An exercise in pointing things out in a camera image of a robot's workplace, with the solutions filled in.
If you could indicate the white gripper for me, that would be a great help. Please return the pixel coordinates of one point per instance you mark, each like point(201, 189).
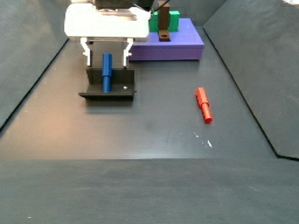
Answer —
point(106, 19)

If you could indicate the blue peg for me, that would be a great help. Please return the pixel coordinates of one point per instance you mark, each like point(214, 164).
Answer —
point(106, 71)

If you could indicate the black angle fixture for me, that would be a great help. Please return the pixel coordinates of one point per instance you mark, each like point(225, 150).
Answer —
point(121, 85)

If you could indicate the brown L-shaped hole piece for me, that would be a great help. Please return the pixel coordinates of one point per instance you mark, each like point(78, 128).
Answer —
point(162, 21)

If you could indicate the purple base block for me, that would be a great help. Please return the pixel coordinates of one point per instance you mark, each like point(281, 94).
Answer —
point(184, 47)

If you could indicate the red peg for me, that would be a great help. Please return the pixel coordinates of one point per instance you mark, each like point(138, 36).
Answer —
point(202, 104)

